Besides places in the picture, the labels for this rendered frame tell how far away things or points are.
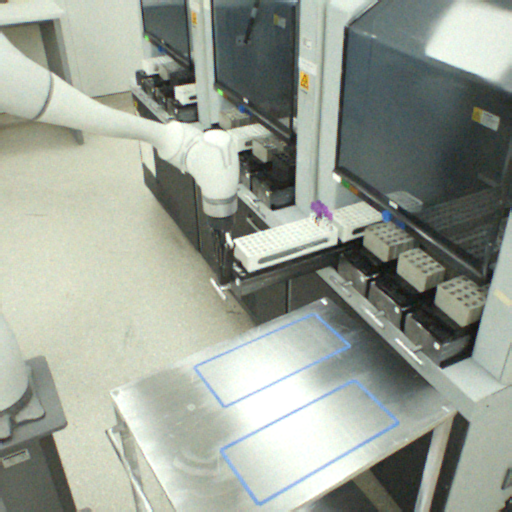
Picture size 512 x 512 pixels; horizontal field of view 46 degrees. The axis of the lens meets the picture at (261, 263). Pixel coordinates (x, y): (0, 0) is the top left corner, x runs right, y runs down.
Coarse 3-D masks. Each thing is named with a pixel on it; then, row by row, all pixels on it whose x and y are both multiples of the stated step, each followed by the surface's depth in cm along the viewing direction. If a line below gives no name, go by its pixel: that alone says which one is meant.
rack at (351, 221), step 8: (344, 208) 185; (352, 208) 186; (360, 208) 186; (368, 208) 185; (336, 216) 182; (344, 216) 181; (352, 216) 182; (360, 216) 181; (368, 216) 181; (376, 216) 181; (336, 224) 179; (344, 224) 177; (352, 224) 178; (360, 224) 178; (368, 224) 187; (344, 232) 177; (352, 232) 184; (360, 232) 184; (344, 240) 178
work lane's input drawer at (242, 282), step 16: (352, 240) 179; (304, 256) 173; (320, 256) 174; (336, 256) 178; (240, 272) 166; (256, 272) 167; (272, 272) 168; (288, 272) 171; (304, 272) 175; (224, 288) 171; (240, 288) 166; (256, 288) 169
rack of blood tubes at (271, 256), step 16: (288, 224) 178; (304, 224) 178; (240, 240) 172; (256, 240) 172; (272, 240) 171; (288, 240) 170; (304, 240) 171; (320, 240) 177; (336, 240) 177; (240, 256) 169; (256, 256) 165; (272, 256) 174; (288, 256) 171
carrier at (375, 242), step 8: (368, 232) 172; (376, 232) 171; (368, 240) 173; (376, 240) 169; (384, 240) 167; (368, 248) 174; (376, 248) 170; (384, 248) 167; (392, 248) 166; (384, 256) 168; (392, 256) 168
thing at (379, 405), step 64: (320, 320) 149; (128, 384) 133; (192, 384) 132; (256, 384) 132; (320, 384) 132; (384, 384) 132; (128, 448) 140; (192, 448) 119; (256, 448) 119; (320, 448) 118; (384, 448) 118
